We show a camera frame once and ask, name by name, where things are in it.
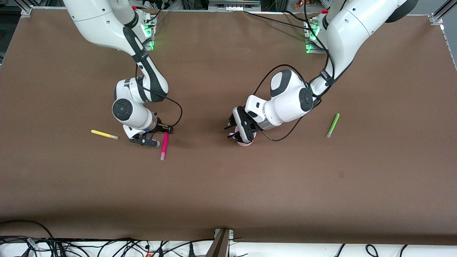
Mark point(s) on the magenta marker pen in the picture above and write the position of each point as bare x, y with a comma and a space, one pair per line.
164, 146

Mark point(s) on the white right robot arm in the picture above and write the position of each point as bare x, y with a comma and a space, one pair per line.
103, 21

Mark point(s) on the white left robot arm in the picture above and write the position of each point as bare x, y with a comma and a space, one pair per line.
342, 32

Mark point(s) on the pink plastic cup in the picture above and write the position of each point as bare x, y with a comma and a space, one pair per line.
246, 143

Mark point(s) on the yellow marker pen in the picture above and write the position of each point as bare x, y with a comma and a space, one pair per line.
103, 134

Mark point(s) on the green marker pen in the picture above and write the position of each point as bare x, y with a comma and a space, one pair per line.
333, 125

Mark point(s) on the black power plug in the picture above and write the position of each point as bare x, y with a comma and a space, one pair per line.
191, 250

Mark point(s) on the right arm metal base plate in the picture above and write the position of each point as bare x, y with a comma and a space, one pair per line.
150, 32

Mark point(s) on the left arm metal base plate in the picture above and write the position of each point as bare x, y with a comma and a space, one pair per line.
310, 39

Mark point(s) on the aluminium table edge bracket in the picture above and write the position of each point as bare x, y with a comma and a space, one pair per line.
221, 246

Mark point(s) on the aluminium corner post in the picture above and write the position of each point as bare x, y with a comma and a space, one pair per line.
441, 16
26, 10

